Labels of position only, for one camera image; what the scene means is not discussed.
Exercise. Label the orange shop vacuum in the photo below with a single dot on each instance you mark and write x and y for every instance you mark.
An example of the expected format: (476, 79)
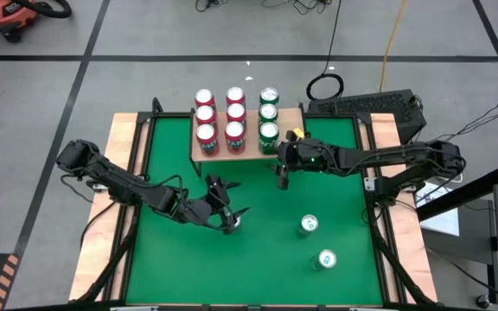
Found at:
(2, 15)

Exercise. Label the green Sprite can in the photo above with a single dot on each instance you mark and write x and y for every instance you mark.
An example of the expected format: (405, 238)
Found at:
(269, 138)
(268, 112)
(269, 95)

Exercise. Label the white printed paper sheet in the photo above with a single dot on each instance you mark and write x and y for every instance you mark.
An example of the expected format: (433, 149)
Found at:
(443, 220)

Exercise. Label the red Fanta can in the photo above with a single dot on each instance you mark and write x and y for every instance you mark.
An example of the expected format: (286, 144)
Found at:
(235, 95)
(236, 112)
(204, 97)
(234, 138)
(208, 140)
(205, 114)

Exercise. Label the silver aluminium post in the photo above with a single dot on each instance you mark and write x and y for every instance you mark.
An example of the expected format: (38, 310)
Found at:
(372, 309)
(134, 308)

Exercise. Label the black desk beam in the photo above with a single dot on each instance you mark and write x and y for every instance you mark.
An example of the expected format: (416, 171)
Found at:
(439, 204)

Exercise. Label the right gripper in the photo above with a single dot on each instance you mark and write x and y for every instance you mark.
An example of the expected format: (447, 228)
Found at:
(303, 155)

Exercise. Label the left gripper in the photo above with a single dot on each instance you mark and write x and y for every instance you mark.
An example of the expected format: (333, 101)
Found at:
(197, 211)

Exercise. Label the green can lower right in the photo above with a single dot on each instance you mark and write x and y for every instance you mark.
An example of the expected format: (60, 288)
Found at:
(327, 259)

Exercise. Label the black caster wheel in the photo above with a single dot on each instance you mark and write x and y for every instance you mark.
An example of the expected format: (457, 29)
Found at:
(483, 301)

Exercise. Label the green can centre right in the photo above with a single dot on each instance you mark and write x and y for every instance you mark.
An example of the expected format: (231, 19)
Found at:
(309, 223)

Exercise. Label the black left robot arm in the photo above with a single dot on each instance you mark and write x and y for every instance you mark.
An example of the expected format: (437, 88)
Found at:
(119, 181)

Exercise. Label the silver metal bracket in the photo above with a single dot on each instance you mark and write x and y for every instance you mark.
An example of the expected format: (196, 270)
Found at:
(97, 187)
(369, 184)

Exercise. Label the blue Red Bull can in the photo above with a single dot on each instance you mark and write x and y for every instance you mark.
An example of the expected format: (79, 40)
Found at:
(235, 224)

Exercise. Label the yellow tape tag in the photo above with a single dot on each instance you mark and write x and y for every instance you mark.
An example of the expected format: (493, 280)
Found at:
(298, 133)

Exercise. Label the green table mat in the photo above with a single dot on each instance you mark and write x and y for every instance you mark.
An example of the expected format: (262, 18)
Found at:
(253, 281)

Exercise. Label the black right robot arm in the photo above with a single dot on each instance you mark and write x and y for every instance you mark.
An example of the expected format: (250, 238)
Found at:
(383, 155)

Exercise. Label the wooden shelf with black legs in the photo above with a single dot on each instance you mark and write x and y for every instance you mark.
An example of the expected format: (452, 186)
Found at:
(249, 152)

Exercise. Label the black frame clamp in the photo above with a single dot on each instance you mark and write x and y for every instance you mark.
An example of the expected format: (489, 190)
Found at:
(206, 308)

